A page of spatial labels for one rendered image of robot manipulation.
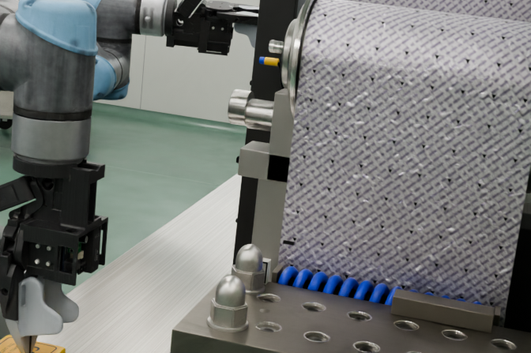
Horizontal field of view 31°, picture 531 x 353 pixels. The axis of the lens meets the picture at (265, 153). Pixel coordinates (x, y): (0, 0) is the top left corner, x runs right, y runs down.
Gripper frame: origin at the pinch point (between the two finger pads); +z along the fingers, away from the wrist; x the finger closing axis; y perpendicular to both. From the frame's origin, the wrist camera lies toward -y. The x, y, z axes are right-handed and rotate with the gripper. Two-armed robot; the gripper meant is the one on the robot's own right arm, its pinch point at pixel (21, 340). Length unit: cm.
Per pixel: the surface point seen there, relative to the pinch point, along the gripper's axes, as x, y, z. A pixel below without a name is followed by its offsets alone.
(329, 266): 9.6, 29.3, -10.8
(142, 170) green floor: 418, -150, 94
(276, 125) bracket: 16.9, 20.4, -23.2
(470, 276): 9.6, 43.6, -12.4
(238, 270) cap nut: 1.6, 21.8, -11.4
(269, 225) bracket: 17.7, 20.7, -11.5
